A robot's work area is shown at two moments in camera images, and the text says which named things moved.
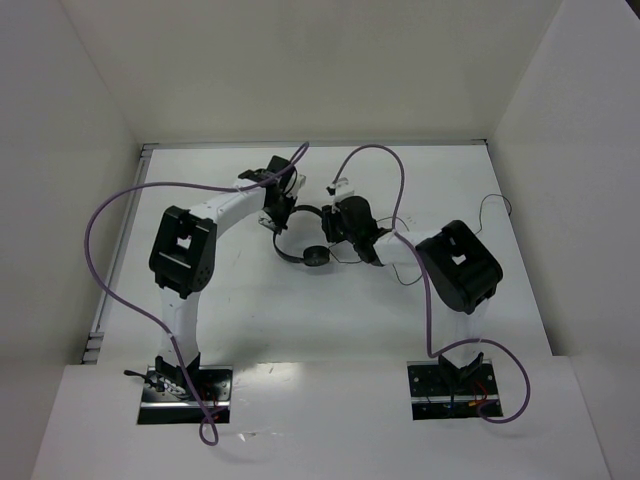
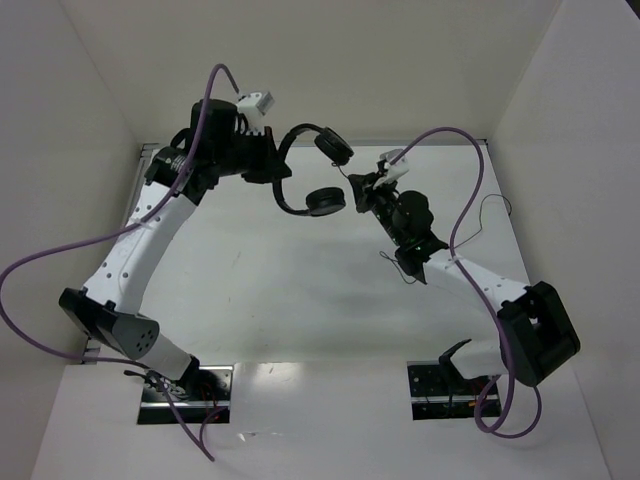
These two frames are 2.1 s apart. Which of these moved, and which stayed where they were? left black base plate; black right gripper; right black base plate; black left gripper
Moved: black right gripper; black left gripper
Stayed: left black base plate; right black base plate
